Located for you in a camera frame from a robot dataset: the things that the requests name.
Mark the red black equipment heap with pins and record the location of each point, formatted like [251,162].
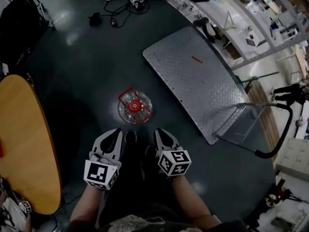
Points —
[282,194]

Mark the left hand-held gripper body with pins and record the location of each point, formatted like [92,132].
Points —
[96,173]

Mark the small black-white patterned block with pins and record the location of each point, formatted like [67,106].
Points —
[25,207]

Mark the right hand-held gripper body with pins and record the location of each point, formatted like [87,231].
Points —
[175,163]

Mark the black power adapter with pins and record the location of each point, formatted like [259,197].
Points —
[113,22]

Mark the clear water jug red cap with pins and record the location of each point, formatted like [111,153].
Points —
[135,105]

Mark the person's right forearm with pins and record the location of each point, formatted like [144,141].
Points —
[190,199]

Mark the wooden slatted step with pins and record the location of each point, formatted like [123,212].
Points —
[270,129]

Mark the black white slipper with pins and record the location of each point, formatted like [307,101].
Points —
[211,31]

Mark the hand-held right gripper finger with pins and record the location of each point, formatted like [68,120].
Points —
[174,145]
[158,144]

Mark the white metal shelving unit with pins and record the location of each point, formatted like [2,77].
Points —
[237,36]

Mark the person's dark trousers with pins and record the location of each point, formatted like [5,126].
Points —
[144,178]

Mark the light wooden desk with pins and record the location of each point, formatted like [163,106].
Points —
[301,59]

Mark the person's dark patterned shirt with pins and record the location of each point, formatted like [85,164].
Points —
[149,222]

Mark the thin red strip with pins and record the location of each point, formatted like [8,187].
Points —
[196,60]

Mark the wooden triangle frame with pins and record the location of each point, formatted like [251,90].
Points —
[227,20]

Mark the black folding fabric stand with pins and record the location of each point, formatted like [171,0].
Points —
[21,16]

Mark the person's black shoe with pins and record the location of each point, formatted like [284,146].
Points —
[130,136]
[151,151]

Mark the person's left black shoe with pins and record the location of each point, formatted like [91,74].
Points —
[130,136]

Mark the person's left forearm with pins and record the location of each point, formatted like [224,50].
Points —
[84,207]

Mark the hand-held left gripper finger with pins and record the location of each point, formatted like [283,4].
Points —
[120,149]
[97,146]

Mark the blue cup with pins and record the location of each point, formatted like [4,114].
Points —
[274,26]

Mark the round wooden table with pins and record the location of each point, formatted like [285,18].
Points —
[24,141]

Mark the black fabric pouch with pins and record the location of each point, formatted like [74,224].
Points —
[94,19]

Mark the white drawer cabinet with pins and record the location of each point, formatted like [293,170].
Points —
[294,156]

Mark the black phone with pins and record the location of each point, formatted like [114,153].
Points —
[250,42]

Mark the person's right black shoe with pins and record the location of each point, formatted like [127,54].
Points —
[151,151]

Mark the grey metal platform cart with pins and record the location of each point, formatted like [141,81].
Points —
[193,81]

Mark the dark spare gripper device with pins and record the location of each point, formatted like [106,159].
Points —
[137,4]

